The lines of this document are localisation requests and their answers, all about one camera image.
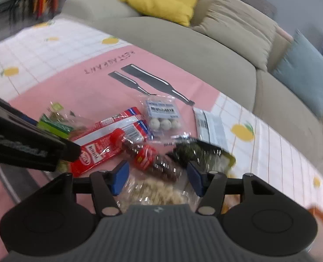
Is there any clear bag of nuts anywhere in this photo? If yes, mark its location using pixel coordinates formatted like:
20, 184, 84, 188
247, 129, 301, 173
116, 173, 203, 210

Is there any dark green seaweed packet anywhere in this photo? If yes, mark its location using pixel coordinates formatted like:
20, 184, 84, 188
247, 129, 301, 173
170, 139, 236, 176

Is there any white snack packet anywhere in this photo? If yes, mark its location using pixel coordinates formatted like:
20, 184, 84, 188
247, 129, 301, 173
192, 107, 228, 148

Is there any light blue pillow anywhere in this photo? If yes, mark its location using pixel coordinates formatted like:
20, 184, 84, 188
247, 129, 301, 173
272, 30, 323, 118

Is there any tan pillow with pink trim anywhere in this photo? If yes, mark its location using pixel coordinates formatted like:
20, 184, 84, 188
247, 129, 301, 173
268, 25, 293, 71

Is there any beige ribbed pillow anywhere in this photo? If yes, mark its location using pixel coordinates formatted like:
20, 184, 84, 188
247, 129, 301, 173
192, 0, 278, 71

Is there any beige fabric sofa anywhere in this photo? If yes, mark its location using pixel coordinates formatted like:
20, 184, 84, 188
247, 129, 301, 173
60, 0, 323, 153

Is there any red label snack bottle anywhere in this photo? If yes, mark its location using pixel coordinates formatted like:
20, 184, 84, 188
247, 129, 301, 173
110, 128, 184, 183

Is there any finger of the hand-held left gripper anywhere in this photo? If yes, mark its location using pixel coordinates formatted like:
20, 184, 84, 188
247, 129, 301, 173
3, 120, 82, 162
0, 90, 40, 128

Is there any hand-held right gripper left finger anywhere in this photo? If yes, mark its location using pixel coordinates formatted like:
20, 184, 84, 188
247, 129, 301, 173
40, 160, 130, 216

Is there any clear bag of white balls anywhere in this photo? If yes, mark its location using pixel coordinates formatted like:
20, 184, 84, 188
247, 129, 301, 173
139, 94, 190, 140

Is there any green snack packet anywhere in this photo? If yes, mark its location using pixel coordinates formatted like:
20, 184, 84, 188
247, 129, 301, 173
38, 102, 81, 140

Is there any yellow pillow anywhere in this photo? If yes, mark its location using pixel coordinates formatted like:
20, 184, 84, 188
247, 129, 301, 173
118, 0, 203, 27

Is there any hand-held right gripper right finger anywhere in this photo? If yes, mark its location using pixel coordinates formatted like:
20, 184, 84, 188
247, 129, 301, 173
187, 162, 288, 215

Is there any red snack packet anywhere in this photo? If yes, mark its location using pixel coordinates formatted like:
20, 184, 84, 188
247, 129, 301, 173
70, 106, 154, 177

